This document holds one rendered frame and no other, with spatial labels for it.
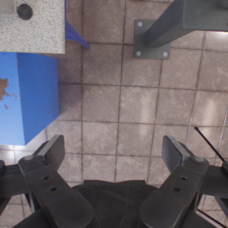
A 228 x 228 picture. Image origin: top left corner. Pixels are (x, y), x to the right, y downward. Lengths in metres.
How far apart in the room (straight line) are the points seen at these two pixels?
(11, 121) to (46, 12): 0.57
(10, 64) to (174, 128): 1.35
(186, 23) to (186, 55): 1.01
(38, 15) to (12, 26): 0.11
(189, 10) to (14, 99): 0.84
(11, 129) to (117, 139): 0.90
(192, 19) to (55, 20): 0.47
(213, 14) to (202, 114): 1.20
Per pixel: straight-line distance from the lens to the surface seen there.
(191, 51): 1.56
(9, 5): 0.69
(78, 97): 1.45
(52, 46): 0.70
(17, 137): 1.02
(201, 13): 0.56
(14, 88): 0.94
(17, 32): 0.76
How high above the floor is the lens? 1.40
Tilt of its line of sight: 75 degrees down
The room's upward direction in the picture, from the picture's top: 178 degrees clockwise
